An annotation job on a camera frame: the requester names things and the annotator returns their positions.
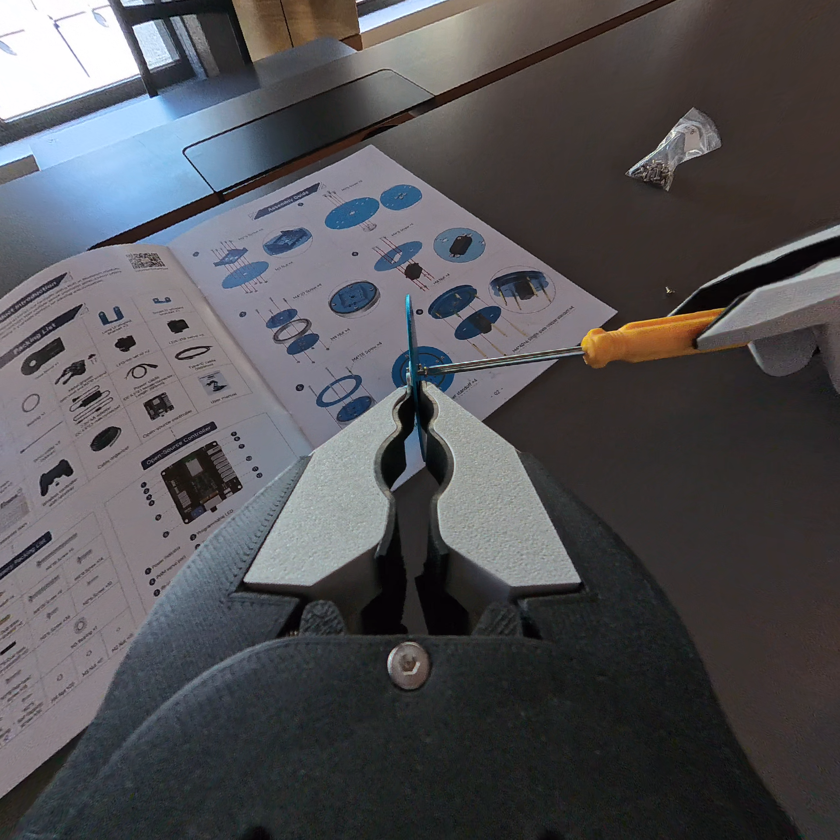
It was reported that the clear bag of screws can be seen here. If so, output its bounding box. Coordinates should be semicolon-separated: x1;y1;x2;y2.
625;108;723;193

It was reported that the yellow-handled screwdriver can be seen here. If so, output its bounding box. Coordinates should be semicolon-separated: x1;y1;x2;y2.
420;307;728;376

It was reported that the open assembly manual booklet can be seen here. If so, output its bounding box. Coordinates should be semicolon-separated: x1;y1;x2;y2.
0;144;619;798

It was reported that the desk cable flap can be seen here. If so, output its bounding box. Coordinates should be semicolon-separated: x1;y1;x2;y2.
182;69;435;194

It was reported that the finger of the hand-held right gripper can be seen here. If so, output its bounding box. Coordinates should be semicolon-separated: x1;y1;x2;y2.
696;258;840;378
668;224;840;316

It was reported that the black chair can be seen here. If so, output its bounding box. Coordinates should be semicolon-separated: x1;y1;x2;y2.
108;0;253;98

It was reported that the black adjacent desk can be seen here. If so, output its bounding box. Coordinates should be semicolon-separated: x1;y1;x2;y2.
0;0;657;277

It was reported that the blue round metal plate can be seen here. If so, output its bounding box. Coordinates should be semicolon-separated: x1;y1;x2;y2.
403;294;429;470

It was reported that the black office desk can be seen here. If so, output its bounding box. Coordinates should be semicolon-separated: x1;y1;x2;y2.
0;36;362;172

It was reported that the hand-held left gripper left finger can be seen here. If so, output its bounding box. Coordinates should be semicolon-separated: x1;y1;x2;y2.
243;387;416;636

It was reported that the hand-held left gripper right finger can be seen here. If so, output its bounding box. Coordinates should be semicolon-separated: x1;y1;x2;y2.
417;385;583;636

